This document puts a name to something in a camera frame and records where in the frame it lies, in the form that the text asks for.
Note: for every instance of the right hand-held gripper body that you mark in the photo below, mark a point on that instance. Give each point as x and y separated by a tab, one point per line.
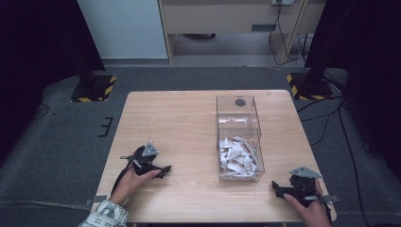
299	186

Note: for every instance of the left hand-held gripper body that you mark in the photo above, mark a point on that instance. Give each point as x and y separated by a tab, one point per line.
145	157

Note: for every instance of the pile of white paper packets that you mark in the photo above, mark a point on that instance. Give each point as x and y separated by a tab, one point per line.
238	157

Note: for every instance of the clear acrylic box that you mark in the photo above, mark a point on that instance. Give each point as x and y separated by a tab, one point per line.
239	126

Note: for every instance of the person's right hand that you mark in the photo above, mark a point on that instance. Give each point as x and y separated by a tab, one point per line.
310	213

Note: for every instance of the person's left hand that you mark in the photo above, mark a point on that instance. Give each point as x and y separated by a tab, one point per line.
130	184

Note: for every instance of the black stand base striped edge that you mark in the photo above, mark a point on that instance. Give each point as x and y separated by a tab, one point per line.
310	86
93	90

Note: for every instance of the dark round disc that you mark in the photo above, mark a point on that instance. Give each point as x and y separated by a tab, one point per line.
240	102

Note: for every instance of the black curtain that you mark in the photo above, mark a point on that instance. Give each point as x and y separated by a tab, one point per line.
362	63
38	63

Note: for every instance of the light wooden cabinet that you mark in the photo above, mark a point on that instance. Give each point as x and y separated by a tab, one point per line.
233	19

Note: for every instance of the white power strip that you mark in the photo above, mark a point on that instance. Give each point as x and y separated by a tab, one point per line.
282	2

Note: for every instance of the grey metal table bracket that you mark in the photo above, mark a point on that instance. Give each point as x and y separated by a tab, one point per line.
96	200
331	198

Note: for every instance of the white wall panel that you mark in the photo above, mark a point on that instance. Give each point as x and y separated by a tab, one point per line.
123	28

